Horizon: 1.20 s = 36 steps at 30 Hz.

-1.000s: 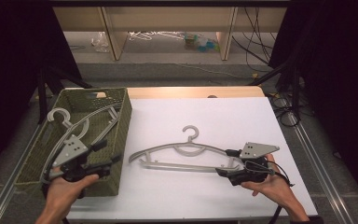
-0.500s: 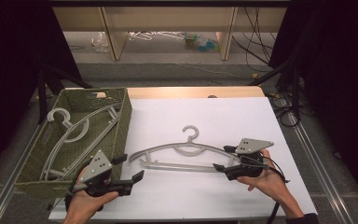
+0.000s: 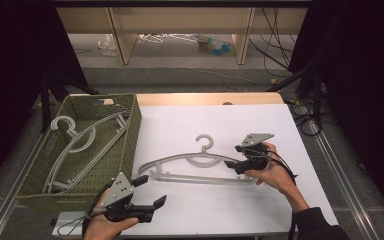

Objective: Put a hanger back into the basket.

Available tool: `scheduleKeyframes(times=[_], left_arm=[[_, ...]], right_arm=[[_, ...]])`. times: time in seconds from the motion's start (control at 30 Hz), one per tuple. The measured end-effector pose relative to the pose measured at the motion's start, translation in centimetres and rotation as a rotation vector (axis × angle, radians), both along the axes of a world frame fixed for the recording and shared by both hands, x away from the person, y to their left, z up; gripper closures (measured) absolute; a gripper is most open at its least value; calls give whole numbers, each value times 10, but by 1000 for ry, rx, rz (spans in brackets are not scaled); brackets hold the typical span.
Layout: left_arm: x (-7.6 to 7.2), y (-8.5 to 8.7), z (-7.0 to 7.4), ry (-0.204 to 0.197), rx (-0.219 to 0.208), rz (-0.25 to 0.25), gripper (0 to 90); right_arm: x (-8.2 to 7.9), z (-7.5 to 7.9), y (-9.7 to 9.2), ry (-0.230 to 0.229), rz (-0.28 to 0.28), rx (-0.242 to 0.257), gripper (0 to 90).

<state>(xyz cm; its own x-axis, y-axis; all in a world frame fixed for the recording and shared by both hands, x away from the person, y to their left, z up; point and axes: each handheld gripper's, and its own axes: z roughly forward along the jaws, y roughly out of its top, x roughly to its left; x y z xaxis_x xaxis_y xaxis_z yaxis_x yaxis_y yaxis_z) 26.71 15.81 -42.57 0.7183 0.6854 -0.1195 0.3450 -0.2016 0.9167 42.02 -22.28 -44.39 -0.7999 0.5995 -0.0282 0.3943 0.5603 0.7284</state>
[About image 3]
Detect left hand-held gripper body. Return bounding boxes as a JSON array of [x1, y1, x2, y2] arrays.
[[89, 172, 154, 223]]

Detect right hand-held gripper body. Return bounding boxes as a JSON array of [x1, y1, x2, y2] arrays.
[[234, 133, 275, 175]]

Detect green woven basket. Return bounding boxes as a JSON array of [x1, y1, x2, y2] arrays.
[[14, 93, 143, 214]]

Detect grey plastic clothes hanger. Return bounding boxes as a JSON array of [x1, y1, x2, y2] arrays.
[[42, 111, 131, 195], [137, 134, 260, 186]]

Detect person's right hand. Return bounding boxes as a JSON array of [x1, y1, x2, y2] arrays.
[[245, 142, 296, 198]]

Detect person's left hand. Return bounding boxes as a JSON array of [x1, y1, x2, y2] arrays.
[[83, 188, 140, 240]]

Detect black metal stand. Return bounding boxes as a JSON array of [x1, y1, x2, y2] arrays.
[[265, 61, 326, 132], [39, 64, 100, 134]]

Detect colourful plastic toys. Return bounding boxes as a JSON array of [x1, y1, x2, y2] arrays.
[[197, 35, 236, 57]]

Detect clear plastic bag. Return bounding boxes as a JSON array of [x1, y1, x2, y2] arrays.
[[97, 33, 119, 57]]

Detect beige wooden shelf unit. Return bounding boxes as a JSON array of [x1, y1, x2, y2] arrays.
[[57, 7, 309, 66]]

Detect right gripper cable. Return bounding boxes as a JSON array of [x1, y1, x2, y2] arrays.
[[243, 148, 300, 240]]

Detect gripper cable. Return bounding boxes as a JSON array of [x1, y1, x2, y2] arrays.
[[243, 148, 300, 240], [55, 189, 106, 238]]

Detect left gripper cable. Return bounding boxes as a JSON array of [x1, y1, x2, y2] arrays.
[[55, 189, 106, 238]]

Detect black floor cables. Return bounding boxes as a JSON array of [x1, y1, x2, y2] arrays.
[[287, 97, 324, 137]]

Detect thin white floor cable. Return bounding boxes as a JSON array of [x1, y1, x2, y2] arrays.
[[185, 67, 268, 85]]

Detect aluminium rail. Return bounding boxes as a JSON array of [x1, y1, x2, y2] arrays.
[[308, 119, 380, 240], [0, 132, 46, 240]]

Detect black hanging cables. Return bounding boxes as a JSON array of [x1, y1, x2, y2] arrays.
[[248, 7, 298, 71]]

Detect white wire hangers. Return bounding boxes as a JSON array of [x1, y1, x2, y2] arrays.
[[137, 32, 200, 45]]

